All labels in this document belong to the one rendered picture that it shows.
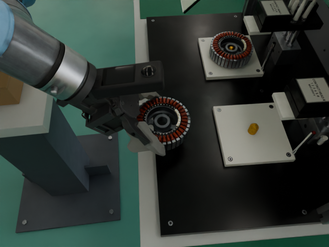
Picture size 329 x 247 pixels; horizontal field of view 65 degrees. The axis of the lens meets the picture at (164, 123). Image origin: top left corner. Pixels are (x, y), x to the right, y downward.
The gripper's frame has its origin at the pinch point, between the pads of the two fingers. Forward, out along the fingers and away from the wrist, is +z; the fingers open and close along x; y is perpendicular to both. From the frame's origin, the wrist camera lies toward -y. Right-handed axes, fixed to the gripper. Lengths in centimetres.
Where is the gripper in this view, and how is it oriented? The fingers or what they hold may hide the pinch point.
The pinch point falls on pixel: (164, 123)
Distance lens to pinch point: 53.1
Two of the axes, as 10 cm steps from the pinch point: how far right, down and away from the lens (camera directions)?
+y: -7.9, 3.7, 4.9
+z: 6.1, 3.7, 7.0
